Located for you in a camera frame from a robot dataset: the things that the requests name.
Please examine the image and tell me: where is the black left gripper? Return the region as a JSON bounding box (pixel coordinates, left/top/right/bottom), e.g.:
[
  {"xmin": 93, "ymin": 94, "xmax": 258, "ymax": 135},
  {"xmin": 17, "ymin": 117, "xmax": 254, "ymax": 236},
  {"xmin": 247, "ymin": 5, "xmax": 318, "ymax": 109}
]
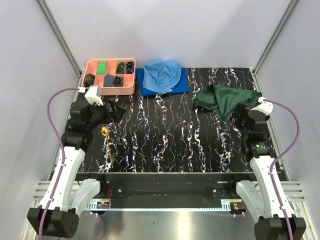
[{"xmin": 86, "ymin": 98, "xmax": 126, "ymax": 130}]

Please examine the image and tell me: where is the dark green cloth napkin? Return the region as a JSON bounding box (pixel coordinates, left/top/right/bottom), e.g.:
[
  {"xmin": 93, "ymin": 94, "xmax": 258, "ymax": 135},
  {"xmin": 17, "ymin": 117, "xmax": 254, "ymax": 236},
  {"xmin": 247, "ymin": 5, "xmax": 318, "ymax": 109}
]
[{"xmin": 194, "ymin": 82, "xmax": 262, "ymax": 122}]

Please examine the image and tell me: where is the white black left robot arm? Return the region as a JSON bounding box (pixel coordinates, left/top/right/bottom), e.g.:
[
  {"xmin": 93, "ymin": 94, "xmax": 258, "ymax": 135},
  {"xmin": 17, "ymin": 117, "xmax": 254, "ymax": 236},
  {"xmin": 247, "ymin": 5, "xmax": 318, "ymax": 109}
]
[{"xmin": 27, "ymin": 98, "xmax": 125, "ymax": 239}]

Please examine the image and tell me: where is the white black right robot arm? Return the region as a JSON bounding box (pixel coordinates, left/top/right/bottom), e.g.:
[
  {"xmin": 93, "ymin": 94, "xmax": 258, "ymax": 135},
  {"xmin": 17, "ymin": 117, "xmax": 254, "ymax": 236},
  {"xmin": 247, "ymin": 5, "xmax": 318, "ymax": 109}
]
[{"xmin": 227, "ymin": 97, "xmax": 307, "ymax": 240}]

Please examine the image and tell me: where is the gold spoon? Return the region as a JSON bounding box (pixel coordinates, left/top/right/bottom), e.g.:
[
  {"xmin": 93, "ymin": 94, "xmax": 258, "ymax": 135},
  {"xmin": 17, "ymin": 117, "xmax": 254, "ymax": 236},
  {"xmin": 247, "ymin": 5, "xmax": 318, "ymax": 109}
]
[{"xmin": 100, "ymin": 126, "xmax": 114, "ymax": 164}]

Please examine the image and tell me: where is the black patterned rolled sock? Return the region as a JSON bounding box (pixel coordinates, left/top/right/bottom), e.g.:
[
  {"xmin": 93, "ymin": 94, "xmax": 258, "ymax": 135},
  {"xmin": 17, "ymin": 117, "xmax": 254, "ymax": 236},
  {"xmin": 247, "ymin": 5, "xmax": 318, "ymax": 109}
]
[{"xmin": 113, "ymin": 76, "xmax": 124, "ymax": 87}]

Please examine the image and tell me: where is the grey folded cloth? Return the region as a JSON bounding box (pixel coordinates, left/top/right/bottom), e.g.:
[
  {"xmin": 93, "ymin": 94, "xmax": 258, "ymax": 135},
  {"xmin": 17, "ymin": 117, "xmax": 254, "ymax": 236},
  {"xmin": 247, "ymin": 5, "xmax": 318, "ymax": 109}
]
[{"xmin": 103, "ymin": 74, "xmax": 115, "ymax": 88}]

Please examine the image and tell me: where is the pink compartment tray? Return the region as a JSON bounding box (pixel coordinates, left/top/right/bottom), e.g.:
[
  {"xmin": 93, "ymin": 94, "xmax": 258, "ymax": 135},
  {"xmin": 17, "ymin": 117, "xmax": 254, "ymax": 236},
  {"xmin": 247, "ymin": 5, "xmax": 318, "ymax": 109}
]
[{"xmin": 80, "ymin": 58, "xmax": 136, "ymax": 96}]

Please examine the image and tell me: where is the black fork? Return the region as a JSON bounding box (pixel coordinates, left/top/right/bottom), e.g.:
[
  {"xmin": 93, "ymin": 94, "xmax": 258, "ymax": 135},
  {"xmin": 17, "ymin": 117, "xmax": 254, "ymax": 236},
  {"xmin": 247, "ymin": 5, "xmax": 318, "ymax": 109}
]
[{"xmin": 115, "ymin": 137, "xmax": 149, "ymax": 159}]

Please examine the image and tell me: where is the dark rolled sock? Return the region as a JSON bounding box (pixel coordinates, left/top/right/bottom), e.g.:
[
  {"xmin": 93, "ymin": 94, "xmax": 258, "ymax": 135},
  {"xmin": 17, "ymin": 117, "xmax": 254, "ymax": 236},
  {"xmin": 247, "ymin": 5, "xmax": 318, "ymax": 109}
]
[{"xmin": 83, "ymin": 74, "xmax": 96, "ymax": 88}]

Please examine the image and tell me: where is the green rolled cloth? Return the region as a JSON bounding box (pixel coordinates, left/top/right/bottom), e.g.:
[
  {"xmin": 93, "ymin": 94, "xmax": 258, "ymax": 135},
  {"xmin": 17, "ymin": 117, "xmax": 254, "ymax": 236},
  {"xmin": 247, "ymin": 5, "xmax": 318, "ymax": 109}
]
[{"xmin": 96, "ymin": 61, "xmax": 108, "ymax": 75}]

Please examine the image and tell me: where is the black yellow rolled sock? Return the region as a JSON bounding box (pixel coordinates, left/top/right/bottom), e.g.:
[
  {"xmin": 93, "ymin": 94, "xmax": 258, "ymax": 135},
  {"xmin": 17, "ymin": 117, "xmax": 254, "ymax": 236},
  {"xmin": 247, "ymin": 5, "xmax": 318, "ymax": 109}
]
[{"xmin": 116, "ymin": 61, "xmax": 126, "ymax": 75}]

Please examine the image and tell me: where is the black blue rolled sock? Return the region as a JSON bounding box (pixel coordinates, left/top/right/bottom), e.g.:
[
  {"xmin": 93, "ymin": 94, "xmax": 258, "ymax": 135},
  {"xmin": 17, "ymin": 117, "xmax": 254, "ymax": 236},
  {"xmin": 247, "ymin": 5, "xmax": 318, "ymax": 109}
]
[{"xmin": 125, "ymin": 61, "xmax": 135, "ymax": 74}]

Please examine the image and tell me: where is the light blue bucket hat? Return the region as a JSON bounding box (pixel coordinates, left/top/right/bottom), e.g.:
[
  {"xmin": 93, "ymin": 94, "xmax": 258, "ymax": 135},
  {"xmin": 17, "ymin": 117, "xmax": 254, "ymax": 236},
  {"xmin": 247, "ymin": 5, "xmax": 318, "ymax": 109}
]
[{"xmin": 142, "ymin": 60, "xmax": 182, "ymax": 93}]

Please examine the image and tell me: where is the blue folded cloth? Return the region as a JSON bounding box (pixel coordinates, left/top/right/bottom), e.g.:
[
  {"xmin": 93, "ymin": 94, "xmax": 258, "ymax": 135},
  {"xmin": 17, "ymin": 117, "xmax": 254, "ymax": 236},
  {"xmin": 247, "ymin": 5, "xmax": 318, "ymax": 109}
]
[{"xmin": 135, "ymin": 68, "xmax": 189, "ymax": 97}]

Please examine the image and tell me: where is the black marble pattern mat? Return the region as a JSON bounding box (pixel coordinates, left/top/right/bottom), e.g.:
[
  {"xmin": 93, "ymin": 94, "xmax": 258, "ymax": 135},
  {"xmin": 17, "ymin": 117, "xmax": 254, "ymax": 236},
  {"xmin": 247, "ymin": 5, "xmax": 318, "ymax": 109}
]
[{"xmin": 78, "ymin": 67, "xmax": 256, "ymax": 173}]

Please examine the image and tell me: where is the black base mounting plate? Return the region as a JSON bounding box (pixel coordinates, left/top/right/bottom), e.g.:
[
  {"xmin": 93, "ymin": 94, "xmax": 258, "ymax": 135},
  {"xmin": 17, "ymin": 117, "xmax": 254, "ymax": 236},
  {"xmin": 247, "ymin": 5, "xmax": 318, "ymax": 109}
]
[{"xmin": 75, "ymin": 172, "xmax": 256, "ymax": 209}]

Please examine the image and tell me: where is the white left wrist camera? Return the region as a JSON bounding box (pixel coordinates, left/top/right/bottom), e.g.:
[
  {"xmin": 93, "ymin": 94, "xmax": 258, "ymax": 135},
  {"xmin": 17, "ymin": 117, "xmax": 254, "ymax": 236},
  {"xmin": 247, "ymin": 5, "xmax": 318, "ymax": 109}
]
[{"xmin": 84, "ymin": 85, "xmax": 104, "ymax": 106}]

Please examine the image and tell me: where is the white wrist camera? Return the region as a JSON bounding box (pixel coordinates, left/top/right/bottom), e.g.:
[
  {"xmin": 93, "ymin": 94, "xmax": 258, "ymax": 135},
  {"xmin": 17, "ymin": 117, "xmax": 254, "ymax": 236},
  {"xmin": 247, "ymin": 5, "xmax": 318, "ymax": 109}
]
[
  {"xmin": 251, "ymin": 97, "xmax": 274, "ymax": 116},
  {"xmin": 84, "ymin": 85, "xmax": 104, "ymax": 106}
]

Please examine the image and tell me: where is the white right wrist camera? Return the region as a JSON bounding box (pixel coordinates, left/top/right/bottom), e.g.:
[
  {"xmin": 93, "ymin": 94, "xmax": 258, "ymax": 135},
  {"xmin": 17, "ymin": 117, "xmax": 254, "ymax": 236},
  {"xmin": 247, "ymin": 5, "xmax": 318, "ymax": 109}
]
[{"xmin": 251, "ymin": 97, "xmax": 274, "ymax": 116}]

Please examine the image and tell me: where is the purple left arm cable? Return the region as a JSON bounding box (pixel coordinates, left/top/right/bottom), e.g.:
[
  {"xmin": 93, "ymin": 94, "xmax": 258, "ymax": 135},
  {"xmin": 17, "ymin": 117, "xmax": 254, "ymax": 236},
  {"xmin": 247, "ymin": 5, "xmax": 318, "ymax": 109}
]
[{"xmin": 37, "ymin": 87, "xmax": 106, "ymax": 240}]

